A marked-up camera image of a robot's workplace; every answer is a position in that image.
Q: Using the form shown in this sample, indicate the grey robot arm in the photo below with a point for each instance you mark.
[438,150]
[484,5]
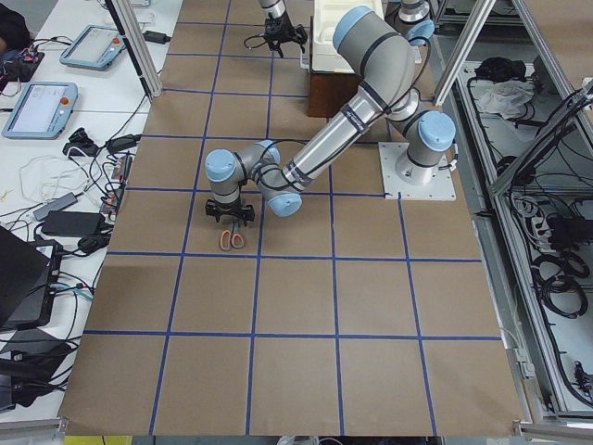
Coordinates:
[273,9]

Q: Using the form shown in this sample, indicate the aluminium frame post right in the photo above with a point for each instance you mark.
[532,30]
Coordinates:
[462,48]

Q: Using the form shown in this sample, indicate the orange handled black scissors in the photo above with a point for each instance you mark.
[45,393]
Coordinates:
[231,238]

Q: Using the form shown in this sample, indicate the white crumpled cloth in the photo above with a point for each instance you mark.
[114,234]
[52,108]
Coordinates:
[507,99]

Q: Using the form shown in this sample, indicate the teach pendant tablet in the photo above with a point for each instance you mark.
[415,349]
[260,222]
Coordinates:
[42,111]
[94,49]

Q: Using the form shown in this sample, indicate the aluminium frame post left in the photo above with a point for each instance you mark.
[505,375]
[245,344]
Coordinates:
[129,29]

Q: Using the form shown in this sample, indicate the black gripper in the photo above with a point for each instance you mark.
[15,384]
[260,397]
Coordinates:
[277,26]
[230,208]

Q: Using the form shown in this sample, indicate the upper teach pendant tablet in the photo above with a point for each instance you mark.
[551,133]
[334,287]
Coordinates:
[94,49]

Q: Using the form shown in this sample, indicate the lower teach pendant tablet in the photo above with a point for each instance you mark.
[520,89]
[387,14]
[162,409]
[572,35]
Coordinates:
[42,111]

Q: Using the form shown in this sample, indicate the dark brown wooden drawer cabinet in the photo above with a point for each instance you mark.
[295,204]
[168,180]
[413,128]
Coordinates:
[329,91]

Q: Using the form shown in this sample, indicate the aluminium frame post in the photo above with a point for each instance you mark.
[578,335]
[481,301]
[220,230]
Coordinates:
[462,48]
[129,29]

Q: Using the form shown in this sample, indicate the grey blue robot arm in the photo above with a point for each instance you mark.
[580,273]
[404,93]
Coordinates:
[384,60]

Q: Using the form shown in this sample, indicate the black power adapter brick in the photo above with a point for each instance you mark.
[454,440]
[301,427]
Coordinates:
[72,223]

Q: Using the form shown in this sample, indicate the black laptop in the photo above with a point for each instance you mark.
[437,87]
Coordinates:
[28,271]

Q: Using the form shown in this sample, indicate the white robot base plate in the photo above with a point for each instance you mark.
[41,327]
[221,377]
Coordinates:
[406,181]

